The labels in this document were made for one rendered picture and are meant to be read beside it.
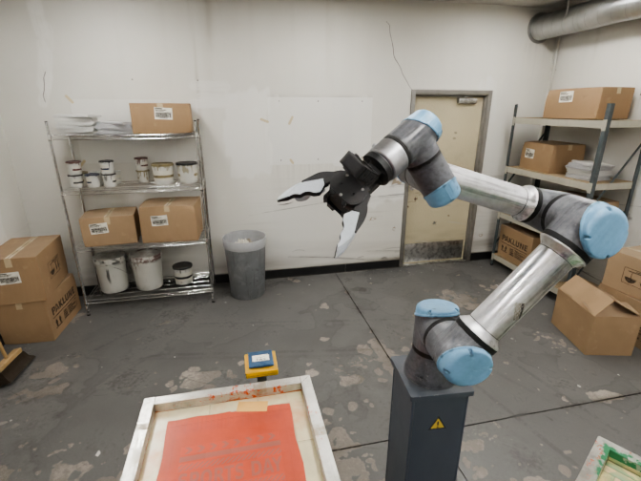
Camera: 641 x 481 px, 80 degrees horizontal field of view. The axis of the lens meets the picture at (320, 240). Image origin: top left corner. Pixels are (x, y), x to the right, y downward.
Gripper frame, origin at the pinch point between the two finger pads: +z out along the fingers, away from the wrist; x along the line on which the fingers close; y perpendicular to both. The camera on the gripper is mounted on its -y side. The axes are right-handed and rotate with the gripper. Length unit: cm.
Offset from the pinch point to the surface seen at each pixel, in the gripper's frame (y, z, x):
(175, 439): 74, 58, -3
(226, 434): 75, 46, -13
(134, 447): 68, 66, 3
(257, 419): 79, 37, -17
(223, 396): 85, 41, -3
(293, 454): 68, 34, -32
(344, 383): 242, -3, -42
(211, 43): 227, -128, 265
